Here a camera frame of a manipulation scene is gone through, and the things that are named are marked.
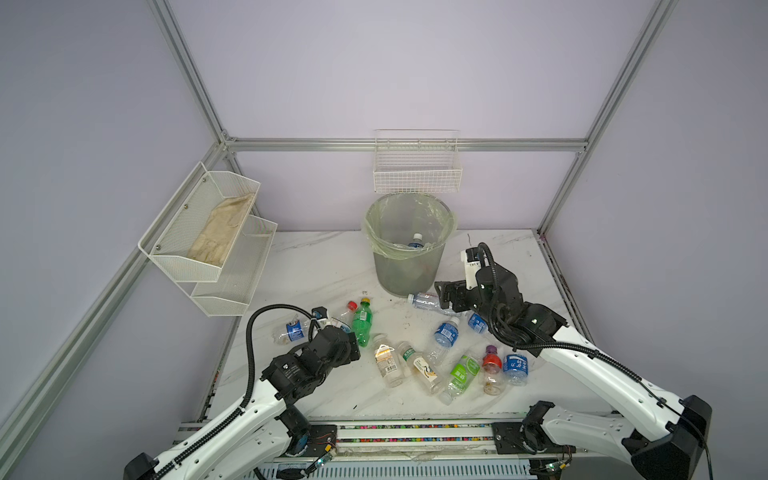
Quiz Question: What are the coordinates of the mesh waste bin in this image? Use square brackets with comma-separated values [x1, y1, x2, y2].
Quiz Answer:
[362, 193, 458, 297]

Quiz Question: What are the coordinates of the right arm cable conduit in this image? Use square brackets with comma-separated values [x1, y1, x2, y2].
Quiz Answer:
[476, 241, 715, 480]

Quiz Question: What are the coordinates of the green soda bottle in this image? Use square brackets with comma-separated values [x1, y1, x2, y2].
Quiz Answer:
[352, 298, 373, 347]

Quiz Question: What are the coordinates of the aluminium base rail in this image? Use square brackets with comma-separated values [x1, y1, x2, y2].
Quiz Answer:
[148, 409, 640, 479]

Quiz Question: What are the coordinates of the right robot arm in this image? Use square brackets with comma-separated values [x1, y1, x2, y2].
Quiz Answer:
[435, 264, 712, 479]

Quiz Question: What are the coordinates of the green bin liner bag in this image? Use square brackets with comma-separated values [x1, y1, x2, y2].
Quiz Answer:
[362, 192, 458, 260]

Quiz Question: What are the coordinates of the lower white mesh shelf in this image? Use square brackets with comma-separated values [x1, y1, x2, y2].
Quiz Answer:
[191, 215, 277, 317]

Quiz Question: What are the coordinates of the white mesh shelf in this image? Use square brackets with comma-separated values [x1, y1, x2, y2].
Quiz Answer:
[138, 163, 260, 283]
[191, 215, 277, 317]

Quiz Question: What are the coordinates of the Pocari Sweat bottle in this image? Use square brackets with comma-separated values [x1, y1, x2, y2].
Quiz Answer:
[467, 313, 488, 335]

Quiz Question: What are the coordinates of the purple cap red bottle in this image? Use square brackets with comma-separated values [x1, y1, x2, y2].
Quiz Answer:
[482, 344, 504, 396]

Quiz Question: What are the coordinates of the blue label water bottle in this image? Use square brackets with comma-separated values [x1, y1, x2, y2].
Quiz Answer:
[425, 316, 459, 367]

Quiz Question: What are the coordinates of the upright blue label bottle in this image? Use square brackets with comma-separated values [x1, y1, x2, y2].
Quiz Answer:
[502, 352, 529, 386]

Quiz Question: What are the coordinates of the blue label white cap bottle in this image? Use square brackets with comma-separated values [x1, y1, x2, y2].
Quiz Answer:
[408, 233, 425, 249]

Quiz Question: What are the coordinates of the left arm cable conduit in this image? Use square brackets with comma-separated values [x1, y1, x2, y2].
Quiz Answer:
[149, 303, 319, 480]

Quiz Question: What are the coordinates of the red white label bottle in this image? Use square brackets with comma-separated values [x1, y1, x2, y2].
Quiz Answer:
[331, 301, 358, 333]

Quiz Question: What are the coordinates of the small Pepsi label bottle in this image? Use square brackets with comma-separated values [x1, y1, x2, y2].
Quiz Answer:
[273, 317, 311, 345]

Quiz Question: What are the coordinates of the white cap tea bottle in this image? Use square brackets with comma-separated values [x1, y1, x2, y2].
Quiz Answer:
[372, 333, 405, 388]

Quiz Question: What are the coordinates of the lime green label bottle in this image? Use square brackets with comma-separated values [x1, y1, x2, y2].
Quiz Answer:
[438, 354, 480, 405]

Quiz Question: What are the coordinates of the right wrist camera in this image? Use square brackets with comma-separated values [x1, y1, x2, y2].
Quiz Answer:
[460, 247, 482, 290]

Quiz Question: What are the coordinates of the clear purple label bottle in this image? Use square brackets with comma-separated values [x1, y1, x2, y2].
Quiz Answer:
[407, 292, 456, 316]

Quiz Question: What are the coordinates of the green cap crane label bottle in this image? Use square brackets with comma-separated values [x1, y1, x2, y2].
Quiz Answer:
[396, 341, 443, 395]

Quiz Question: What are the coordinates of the upper white mesh shelf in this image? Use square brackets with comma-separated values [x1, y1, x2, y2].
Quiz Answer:
[138, 163, 260, 283]

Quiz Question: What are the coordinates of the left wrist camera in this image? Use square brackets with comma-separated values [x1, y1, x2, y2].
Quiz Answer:
[310, 306, 329, 330]

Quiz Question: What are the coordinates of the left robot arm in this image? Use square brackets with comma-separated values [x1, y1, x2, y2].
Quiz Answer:
[123, 326, 360, 479]

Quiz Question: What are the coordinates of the white wire wall basket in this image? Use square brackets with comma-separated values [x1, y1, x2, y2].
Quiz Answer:
[373, 129, 463, 194]

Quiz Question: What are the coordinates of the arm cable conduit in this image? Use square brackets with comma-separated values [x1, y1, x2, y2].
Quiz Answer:
[149, 303, 319, 480]
[476, 241, 715, 480]

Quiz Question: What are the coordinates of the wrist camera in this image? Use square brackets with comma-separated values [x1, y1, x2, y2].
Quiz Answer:
[460, 247, 482, 290]
[310, 306, 329, 330]

